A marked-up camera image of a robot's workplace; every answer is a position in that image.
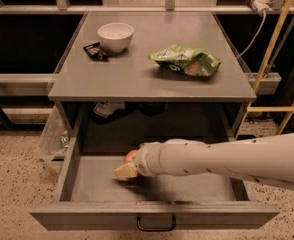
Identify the white ceramic bowl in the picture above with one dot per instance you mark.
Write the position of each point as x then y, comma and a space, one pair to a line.
115, 37

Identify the grey open drawer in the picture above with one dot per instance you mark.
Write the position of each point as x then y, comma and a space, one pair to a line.
90, 197

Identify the grey counter cabinet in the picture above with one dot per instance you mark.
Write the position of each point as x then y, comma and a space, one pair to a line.
132, 76

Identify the red apple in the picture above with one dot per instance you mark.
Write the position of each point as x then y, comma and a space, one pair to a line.
130, 155

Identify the small black snack packet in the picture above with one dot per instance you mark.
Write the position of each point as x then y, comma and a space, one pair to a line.
96, 52

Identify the white label tag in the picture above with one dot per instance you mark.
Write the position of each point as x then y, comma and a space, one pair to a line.
105, 108

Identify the black drawer handle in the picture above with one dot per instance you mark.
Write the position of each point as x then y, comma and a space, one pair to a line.
150, 224

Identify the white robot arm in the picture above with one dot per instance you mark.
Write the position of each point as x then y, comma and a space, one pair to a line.
267, 160

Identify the clear plastic bag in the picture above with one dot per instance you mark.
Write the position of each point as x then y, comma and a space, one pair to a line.
54, 139

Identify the green chip bag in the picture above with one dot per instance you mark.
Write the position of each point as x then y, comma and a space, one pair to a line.
185, 60

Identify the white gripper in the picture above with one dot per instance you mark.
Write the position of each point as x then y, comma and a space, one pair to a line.
146, 159

